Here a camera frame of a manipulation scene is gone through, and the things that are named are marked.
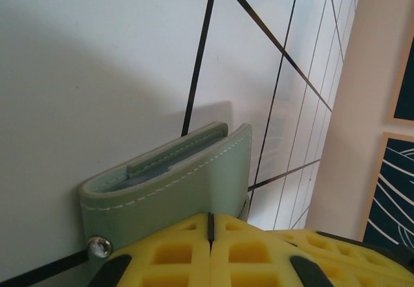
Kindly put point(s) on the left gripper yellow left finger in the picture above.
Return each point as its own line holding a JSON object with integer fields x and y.
{"x": 181, "y": 267}

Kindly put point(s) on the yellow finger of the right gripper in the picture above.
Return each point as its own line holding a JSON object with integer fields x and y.
{"x": 339, "y": 277}
{"x": 330, "y": 245}

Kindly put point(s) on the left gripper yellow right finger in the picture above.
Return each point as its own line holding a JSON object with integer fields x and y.
{"x": 271, "y": 267}

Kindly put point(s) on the green leather card holder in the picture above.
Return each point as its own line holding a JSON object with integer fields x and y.
{"x": 145, "y": 216}

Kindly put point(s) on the teal panel pale leaf lines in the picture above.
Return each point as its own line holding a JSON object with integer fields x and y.
{"x": 394, "y": 187}

